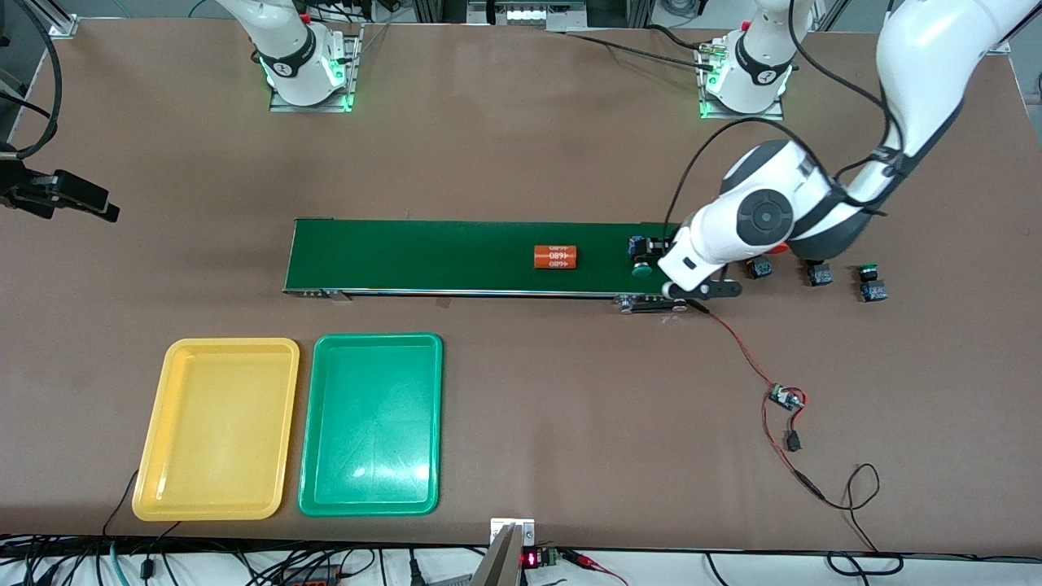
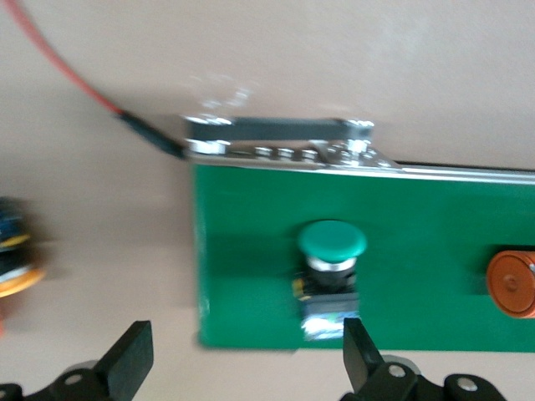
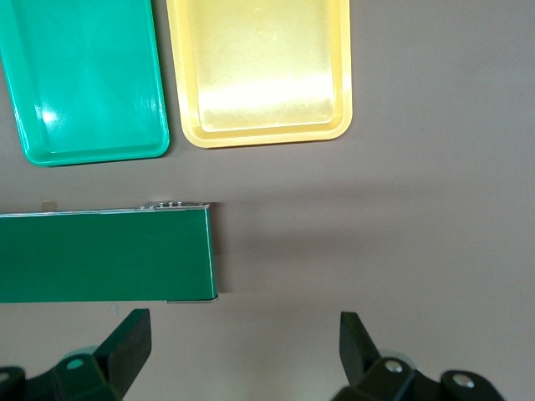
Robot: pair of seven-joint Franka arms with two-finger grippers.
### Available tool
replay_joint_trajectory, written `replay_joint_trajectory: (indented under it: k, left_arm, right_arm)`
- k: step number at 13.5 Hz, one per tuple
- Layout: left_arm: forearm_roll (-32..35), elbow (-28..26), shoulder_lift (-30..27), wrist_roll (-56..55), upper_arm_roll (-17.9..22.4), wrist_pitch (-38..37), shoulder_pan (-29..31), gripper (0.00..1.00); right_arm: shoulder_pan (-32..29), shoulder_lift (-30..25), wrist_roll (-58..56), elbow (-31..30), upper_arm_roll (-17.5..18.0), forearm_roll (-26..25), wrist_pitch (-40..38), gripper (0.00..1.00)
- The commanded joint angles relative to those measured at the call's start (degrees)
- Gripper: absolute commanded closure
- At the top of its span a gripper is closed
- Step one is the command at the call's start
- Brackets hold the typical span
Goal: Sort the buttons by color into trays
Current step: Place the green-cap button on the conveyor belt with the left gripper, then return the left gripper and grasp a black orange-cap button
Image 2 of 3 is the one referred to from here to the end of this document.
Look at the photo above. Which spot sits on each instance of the green push button switch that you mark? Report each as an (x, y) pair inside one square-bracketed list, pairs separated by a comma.
[(332, 244)]

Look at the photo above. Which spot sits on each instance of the orange cylindrical battery cell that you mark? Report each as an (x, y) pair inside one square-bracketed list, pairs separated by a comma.
[(514, 284)]

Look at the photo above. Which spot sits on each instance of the green belt conveyor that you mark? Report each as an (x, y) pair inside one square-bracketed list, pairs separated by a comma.
[(418, 209)]

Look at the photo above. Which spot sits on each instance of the yellow push button switch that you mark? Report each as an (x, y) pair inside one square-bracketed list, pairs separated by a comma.
[(16, 284)]

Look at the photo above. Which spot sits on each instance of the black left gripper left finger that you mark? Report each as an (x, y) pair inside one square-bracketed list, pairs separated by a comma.
[(129, 355)]

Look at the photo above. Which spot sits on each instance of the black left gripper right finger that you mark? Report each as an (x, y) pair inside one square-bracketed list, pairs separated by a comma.
[(359, 355)]

